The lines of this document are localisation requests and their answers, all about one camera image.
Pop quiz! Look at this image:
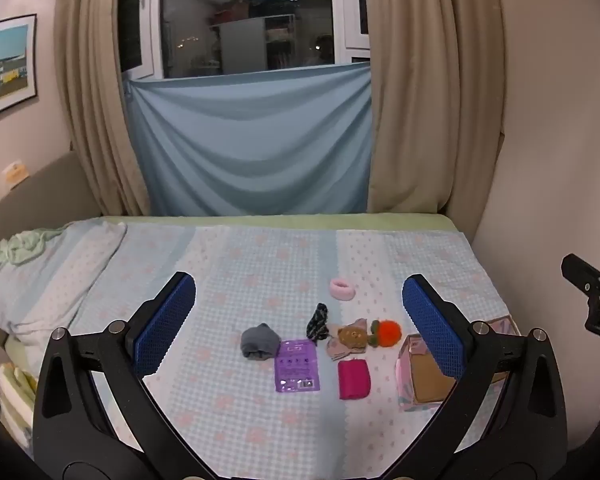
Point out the orange plush toy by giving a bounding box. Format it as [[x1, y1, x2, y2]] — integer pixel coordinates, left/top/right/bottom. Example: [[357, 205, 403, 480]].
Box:
[[367, 319, 403, 348]]

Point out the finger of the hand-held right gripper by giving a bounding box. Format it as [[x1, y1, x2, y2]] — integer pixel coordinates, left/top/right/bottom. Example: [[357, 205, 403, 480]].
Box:
[[560, 253, 600, 292]]

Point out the pink fluffy scrunchie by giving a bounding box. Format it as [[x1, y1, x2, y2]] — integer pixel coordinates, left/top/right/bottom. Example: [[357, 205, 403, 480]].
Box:
[[329, 277, 357, 302]]

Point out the framed wall poster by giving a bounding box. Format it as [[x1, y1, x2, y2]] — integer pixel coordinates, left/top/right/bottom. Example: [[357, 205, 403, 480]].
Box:
[[0, 14, 37, 125]]

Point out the yellow sticker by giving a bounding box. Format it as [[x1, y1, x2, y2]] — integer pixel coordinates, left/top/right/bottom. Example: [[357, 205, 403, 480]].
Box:
[[2, 160, 29, 190]]

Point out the striped green cloth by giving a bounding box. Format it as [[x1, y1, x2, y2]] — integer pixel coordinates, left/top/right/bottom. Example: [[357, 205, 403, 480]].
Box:
[[0, 362, 38, 456]]

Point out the beige curtain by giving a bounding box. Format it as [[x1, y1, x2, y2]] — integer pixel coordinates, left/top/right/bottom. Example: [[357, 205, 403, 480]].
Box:
[[362, 0, 506, 213], [54, 0, 153, 218]]

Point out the green bed sheet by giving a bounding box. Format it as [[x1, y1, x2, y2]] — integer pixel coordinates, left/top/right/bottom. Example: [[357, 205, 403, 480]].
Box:
[[100, 212, 461, 233]]

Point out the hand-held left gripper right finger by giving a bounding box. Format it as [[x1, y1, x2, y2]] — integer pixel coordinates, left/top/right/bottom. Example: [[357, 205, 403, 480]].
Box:
[[384, 273, 567, 480]]

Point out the hanging light blue cloth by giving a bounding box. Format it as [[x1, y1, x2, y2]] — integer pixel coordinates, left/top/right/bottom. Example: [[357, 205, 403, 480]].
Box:
[[122, 60, 373, 217]]

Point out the pink cardboard box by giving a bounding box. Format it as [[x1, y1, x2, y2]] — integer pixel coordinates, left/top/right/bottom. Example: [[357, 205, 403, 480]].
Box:
[[395, 315, 521, 411]]

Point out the white framed window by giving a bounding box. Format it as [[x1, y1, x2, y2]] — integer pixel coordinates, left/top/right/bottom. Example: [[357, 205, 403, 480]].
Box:
[[117, 0, 371, 81]]

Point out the dark patterned sock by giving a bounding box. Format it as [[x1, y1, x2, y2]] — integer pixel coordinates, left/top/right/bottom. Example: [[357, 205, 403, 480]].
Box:
[[306, 303, 330, 346]]

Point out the pink patterned sock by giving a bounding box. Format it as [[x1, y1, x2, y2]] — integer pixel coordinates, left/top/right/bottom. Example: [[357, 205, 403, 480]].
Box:
[[325, 319, 370, 362]]

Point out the light blue checked blanket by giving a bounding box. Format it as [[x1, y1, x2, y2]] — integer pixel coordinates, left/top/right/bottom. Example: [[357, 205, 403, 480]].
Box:
[[0, 220, 521, 478]]

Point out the grey sock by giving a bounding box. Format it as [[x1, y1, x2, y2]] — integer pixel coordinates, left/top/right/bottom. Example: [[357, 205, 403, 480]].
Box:
[[240, 323, 281, 361]]

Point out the light blue pillow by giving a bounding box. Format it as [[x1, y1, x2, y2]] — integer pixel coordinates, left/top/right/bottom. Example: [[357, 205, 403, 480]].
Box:
[[0, 220, 128, 346]]

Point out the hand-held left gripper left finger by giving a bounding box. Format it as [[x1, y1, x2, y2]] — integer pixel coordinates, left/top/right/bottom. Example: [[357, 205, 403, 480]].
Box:
[[32, 271, 217, 480]]

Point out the magenta cloth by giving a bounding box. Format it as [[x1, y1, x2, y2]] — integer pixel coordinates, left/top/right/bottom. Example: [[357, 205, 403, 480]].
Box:
[[337, 358, 372, 401]]

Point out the purple plastic packet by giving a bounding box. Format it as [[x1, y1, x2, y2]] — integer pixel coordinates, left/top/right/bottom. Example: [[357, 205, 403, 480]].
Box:
[[274, 339, 322, 394]]

